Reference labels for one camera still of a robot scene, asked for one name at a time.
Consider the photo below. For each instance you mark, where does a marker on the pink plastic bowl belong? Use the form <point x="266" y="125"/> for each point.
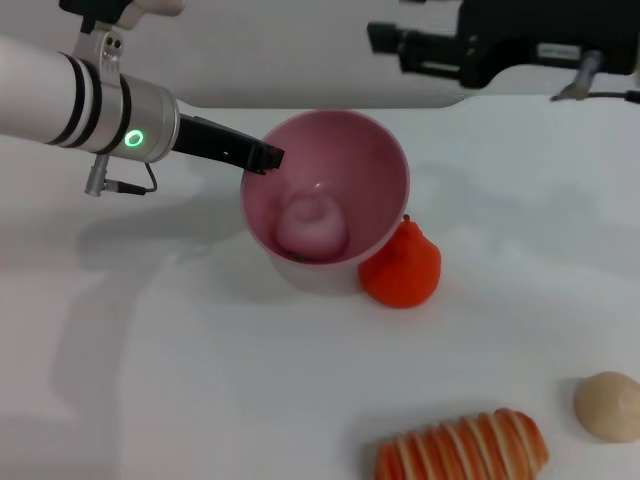
<point x="350" y="165"/>

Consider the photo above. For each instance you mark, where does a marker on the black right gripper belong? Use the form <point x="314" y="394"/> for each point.
<point x="510" y="35"/>

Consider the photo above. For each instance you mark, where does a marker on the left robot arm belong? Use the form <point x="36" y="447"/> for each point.
<point x="75" y="100"/>

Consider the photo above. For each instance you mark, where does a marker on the beige toy bun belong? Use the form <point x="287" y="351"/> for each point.
<point x="607" y="407"/>

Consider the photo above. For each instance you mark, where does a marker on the orange-red toy pear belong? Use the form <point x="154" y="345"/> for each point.
<point x="405" y="275"/>

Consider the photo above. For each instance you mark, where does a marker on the pink toy peach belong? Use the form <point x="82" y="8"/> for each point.
<point x="312" y="225"/>

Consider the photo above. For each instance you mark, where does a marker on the orange striped toy bread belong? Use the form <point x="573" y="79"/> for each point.
<point x="460" y="447"/>

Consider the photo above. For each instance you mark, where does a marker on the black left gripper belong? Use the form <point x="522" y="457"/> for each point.
<point x="210" y="140"/>

